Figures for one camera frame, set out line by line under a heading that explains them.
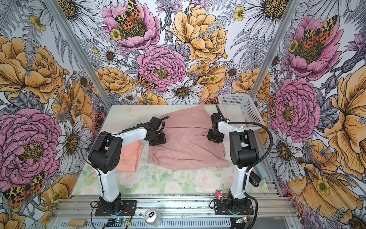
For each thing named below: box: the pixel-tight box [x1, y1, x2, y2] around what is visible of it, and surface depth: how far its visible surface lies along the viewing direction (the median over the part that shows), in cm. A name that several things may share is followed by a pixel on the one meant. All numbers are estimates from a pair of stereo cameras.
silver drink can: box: [143, 208, 163, 227], surface depth 62 cm
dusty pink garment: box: [147, 105, 230, 170], surface depth 96 cm
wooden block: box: [68, 219, 88, 227], surface depth 71 cm
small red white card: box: [214, 189, 224, 201], surface depth 77 cm
